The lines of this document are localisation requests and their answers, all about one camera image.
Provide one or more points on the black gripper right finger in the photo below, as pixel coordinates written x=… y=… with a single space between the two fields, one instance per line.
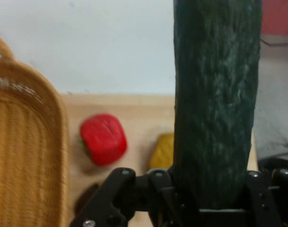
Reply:
x=257 y=201

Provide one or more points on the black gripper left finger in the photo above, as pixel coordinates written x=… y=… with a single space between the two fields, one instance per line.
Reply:
x=106 y=196

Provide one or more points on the dark green cucumber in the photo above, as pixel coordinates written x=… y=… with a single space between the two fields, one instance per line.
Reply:
x=215 y=94

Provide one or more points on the purple red onion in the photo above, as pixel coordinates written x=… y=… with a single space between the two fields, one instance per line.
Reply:
x=86 y=197

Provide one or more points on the red bell pepper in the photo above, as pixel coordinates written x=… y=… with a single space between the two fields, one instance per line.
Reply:
x=102 y=139

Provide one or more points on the brown yellow potato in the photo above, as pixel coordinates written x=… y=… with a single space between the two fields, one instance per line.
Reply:
x=163 y=151

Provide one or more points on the wooden cutting board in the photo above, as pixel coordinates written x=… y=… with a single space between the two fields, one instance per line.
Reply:
x=139 y=111

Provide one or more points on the woven wicker basket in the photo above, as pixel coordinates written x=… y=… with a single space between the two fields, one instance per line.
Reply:
x=23 y=142

